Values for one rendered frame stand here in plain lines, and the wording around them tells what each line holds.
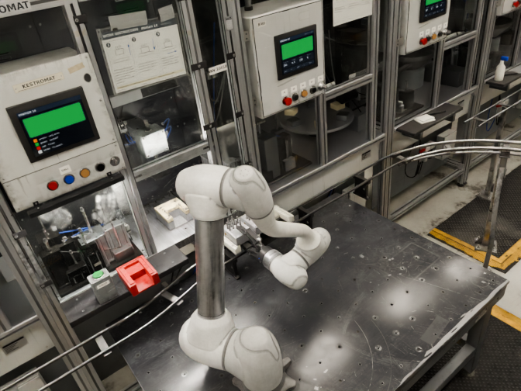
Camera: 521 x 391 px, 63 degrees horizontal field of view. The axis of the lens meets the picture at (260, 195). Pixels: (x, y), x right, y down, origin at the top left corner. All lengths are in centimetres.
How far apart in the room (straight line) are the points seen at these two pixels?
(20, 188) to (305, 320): 123
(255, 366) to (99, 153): 96
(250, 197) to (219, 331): 53
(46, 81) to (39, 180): 35
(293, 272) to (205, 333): 43
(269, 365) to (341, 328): 45
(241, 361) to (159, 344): 53
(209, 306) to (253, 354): 22
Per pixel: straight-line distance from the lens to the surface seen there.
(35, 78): 163
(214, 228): 144
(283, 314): 196
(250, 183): 129
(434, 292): 209
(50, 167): 171
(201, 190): 138
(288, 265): 177
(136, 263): 197
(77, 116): 166
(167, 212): 221
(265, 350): 153
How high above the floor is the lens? 215
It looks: 33 degrees down
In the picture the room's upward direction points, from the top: 8 degrees counter-clockwise
